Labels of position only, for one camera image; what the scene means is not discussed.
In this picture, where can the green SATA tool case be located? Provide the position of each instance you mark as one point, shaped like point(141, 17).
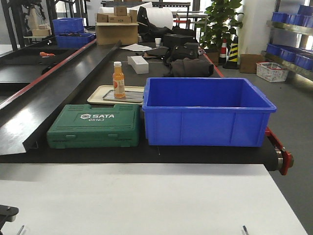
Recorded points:
point(83, 126)

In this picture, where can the brown cardboard box floor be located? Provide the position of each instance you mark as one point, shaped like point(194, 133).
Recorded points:
point(248, 63)

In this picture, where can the orange juice bottle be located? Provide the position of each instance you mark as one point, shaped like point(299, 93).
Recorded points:
point(118, 80)

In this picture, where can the beige plastic tray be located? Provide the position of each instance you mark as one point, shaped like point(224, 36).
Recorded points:
point(97, 95)

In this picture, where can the red white traffic cone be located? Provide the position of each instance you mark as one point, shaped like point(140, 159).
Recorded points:
point(223, 52)

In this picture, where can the white rectangular box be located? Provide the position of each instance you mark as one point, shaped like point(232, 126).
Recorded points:
point(139, 64)

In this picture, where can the yellow black traffic cone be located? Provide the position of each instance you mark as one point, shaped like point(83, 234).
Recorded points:
point(232, 61)

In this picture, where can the white paper cup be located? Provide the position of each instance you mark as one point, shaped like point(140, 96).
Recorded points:
point(157, 42)

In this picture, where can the blue crate on conveyor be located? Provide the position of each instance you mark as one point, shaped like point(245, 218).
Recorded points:
point(75, 40)

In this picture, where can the cross screwdriver green handle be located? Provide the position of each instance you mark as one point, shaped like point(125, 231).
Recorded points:
point(21, 230)

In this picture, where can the white red plastic basket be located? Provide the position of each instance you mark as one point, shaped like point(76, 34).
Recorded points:
point(271, 72)

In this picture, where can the orange handled tool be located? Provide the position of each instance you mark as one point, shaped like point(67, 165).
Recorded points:
point(44, 54)

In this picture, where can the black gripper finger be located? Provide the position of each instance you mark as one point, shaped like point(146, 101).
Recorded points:
point(7, 214)

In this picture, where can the grey metal tray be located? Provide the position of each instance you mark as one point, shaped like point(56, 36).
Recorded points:
point(130, 96)

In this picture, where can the black bag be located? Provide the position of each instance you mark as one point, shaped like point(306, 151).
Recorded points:
point(188, 50)

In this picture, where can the dark brown cloth bundle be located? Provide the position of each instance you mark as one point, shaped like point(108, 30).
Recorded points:
point(190, 68)

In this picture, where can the green potted plant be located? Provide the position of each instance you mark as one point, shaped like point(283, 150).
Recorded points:
point(220, 22)

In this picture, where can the large blue plastic bin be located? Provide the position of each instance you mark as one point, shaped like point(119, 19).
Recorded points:
point(205, 111)

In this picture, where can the large cardboard box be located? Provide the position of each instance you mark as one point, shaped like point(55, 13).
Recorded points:
point(112, 33)

